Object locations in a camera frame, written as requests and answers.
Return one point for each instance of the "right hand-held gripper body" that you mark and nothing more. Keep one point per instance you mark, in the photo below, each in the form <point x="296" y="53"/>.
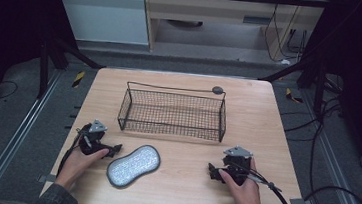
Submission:
<point x="237" y="164"/>

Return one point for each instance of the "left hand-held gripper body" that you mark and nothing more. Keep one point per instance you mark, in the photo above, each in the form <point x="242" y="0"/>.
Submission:
<point x="93" y="140"/>

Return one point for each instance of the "grey oval sponge pad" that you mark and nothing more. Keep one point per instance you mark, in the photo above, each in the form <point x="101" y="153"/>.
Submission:
<point x="133" y="166"/>

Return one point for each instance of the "person's left hand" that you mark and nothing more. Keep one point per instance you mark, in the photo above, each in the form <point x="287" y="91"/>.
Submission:
<point x="77" y="165"/>

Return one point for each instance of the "person's right hand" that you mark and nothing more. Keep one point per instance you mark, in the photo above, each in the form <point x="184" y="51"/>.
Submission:
<point x="243" y="195"/>

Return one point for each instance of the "yellow black striped tape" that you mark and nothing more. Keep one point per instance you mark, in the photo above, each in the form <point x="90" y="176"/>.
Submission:
<point x="78" y="79"/>
<point x="292" y="96"/>

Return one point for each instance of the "black metal stand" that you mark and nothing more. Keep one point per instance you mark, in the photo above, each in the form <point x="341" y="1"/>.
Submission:
<point x="43" y="68"/>
<point x="319" y="88"/>

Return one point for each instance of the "white cabinet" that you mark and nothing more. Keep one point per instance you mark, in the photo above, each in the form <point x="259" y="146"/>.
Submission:
<point x="103" y="14"/>

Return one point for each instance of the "light wooden desk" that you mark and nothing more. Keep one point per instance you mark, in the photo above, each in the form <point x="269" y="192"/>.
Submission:
<point x="211" y="11"/>

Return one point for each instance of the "grey metal table bracket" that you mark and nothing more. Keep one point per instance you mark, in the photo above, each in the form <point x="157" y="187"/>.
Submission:
<point x="300" y="202"/>
<point x="46" y="178"/>

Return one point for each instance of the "aluminium floor rail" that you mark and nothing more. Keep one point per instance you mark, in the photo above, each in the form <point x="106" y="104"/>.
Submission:
<point x="339" y="177"/>
<point x="14" y="139"/>

